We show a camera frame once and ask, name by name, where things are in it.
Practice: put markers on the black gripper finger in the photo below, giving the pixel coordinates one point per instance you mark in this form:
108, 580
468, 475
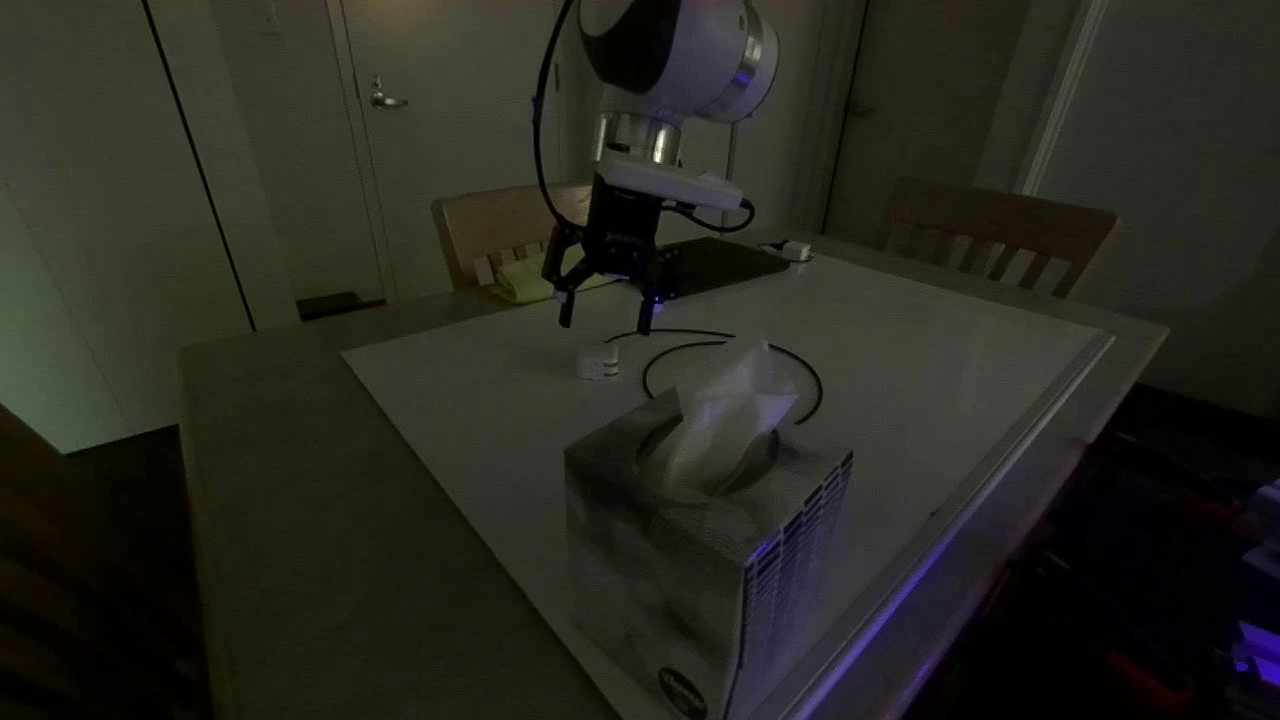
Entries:
566, 272
649, 299

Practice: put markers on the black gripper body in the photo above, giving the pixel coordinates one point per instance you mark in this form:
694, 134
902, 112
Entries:
621, 230

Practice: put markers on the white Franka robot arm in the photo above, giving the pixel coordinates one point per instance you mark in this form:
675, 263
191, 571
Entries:
666, 55

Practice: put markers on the yellow sticky notepad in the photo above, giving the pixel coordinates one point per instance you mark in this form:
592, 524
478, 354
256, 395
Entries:
522, 283

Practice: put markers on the black rectangular mat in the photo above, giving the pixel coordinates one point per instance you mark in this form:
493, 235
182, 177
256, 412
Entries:
713, 266

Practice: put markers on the wooden chair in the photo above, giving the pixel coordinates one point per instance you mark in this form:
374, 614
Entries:
1001, 235
482, 235

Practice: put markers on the white tissue sheet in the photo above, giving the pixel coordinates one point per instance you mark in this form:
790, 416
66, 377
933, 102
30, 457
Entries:
724, 412

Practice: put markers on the large white board sheet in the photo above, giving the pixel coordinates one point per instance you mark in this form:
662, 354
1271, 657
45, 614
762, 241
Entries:
465, 401

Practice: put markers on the white door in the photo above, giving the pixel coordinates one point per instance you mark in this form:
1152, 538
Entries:
442, 163

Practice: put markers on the grey marbled tissue box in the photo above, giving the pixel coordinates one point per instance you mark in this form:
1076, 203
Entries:
654, 573

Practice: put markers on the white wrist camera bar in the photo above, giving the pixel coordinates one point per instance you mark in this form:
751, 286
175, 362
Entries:
675, 184

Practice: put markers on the small white wall charger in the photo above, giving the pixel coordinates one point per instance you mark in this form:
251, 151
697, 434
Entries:
798, 251

